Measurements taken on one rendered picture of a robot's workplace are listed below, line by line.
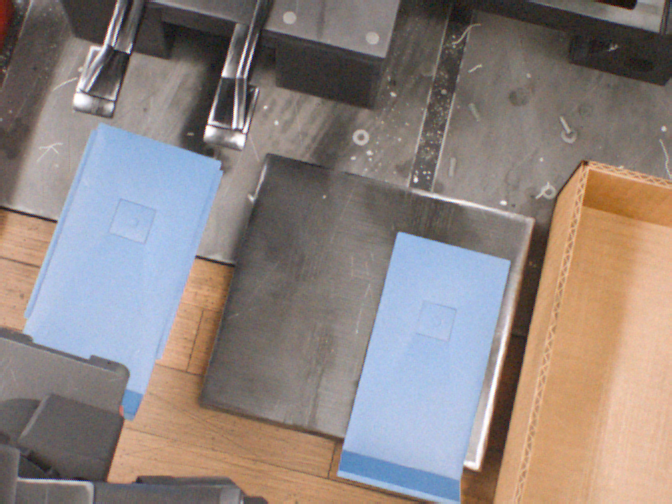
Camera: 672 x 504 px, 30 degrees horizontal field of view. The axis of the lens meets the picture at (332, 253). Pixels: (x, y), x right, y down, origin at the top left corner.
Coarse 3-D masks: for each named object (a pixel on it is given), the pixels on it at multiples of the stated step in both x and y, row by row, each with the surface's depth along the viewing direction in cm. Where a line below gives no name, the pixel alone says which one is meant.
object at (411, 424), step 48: (384, 288) 76; (432, 288) 76; (480, 288) 76; (384, 336) 75; (480, 336) 76; (384, 384) 75; (432, 384) 75; (480, 384) 75; (384, 432) 74; (432, 432) 74; (384, 480) 71; (432, 480) 72
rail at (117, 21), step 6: (120, 0) 73; (126, 0) 73; (120, 6) 73; (126, 6) 73; (114, 12) 73; (120, 12) 73; (126, 12) 73; (114, 18) 73; (120, 18) 73; (114, 24) 73; (120, 24) 73; (114, 30) 73; (120, 30) 73; (108, 36) 72; (114, 36) 72; (108, 42) 72; (114, 42) 72; (114, 48) 73
